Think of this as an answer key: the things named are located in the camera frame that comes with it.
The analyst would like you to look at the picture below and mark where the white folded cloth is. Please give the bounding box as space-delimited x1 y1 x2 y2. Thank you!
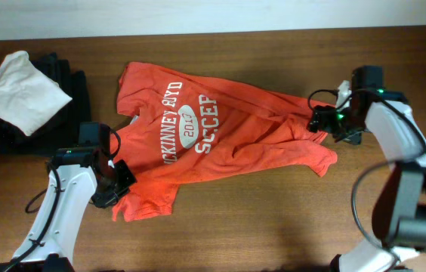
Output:
0 51 72 136

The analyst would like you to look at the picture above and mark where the black folded clothes pile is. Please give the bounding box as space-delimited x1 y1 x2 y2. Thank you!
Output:
0 53 91 156

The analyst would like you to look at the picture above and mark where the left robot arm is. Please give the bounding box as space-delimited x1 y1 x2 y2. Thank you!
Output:
0 147 137 271

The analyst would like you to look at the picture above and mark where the red printed t-shirt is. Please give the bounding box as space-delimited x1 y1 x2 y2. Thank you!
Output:
111 62 338 221

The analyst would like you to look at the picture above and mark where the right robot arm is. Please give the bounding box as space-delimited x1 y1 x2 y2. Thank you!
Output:
308 88 426 271

